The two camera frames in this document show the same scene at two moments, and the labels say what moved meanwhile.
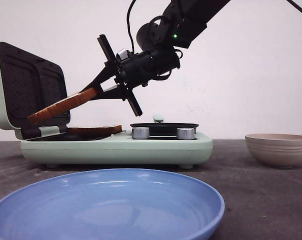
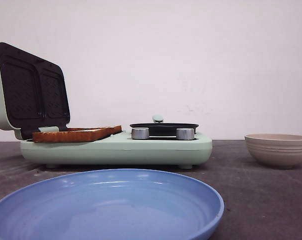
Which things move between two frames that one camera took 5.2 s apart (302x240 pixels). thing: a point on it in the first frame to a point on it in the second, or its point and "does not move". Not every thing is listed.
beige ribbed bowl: [280, 150] does not move
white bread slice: [93, 131] does not move
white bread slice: [63, 105] to [77, 135]
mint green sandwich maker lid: [23, 82] does not move
